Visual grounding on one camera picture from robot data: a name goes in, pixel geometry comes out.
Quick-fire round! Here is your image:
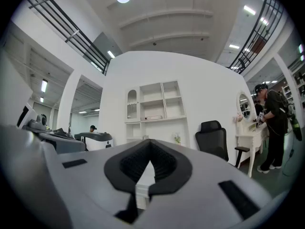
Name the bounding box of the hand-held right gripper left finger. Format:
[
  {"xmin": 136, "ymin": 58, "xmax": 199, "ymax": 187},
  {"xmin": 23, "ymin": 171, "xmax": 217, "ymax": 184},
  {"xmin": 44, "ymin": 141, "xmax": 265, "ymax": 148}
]
[{"xmin": 0, "ymin": 125, "xmax": 152, "ymax": 229}]

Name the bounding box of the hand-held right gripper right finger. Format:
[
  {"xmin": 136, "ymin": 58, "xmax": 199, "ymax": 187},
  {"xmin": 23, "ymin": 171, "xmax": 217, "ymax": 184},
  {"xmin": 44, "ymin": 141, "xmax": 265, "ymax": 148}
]
[{"xmin": 138, "ymin": 138, "xmax": 290, "ymax": 229}]

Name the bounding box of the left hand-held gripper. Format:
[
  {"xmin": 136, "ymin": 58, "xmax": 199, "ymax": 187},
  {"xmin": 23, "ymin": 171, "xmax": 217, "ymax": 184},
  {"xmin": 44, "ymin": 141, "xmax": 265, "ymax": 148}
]
[{"xmin": 16, "ymin": 103, "xmax": 87, "ymax": 155}]

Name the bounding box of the white and black machine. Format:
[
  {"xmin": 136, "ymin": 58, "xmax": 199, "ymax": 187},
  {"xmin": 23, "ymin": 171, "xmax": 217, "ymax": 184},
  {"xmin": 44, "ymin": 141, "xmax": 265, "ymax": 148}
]
[{"xmin": 74, "ymin": 132, "xmax": 114, "ymax": 152}]

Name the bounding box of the black mesh office chair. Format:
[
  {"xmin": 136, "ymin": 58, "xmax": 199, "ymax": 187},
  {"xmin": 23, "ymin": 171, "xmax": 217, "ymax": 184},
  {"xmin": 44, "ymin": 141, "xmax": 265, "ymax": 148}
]
[{"xmin": 195, "ymin": 120, "xmax": 250, "ymax": 168}]

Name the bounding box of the white desk with wooden side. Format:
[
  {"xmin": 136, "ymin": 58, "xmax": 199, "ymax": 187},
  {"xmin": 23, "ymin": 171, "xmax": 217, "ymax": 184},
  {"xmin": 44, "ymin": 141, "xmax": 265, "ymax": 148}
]
[{"xmin": 135, "ymin": 160, "xmax": 157, "ymax": 210}]

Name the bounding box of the white vanity table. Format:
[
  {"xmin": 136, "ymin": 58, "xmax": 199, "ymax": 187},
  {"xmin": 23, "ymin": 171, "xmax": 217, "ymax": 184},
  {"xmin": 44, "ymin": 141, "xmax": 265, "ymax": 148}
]
[{"xmin": 234, "ymin": 122, "xmax": 270, "ymax": 178}]

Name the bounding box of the oval white-framed mirror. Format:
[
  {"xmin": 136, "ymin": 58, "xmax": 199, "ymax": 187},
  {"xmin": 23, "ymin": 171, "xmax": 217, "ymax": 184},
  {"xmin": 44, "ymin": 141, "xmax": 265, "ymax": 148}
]
[{"xmin": 236, "ymin": 90, "xmax": 254, "ymax": 123}]

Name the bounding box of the white shelf unit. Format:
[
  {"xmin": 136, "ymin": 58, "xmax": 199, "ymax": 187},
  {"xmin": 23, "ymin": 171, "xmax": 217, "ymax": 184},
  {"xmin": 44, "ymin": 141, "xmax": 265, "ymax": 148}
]
[{"xmin": 124, "ymin": 80, "xmax": 191, "ymax": 149}]

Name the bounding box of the black metal railing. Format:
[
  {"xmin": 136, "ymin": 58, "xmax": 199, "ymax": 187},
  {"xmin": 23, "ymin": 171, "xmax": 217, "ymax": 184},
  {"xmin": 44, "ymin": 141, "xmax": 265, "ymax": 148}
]
[
  {"xmin": 227, "ymin": 0, "xmax": 285, "ymax": 75},
  {"xmin": 25, "ymin": 0, "xmax": 112, "ymax": 76}
]

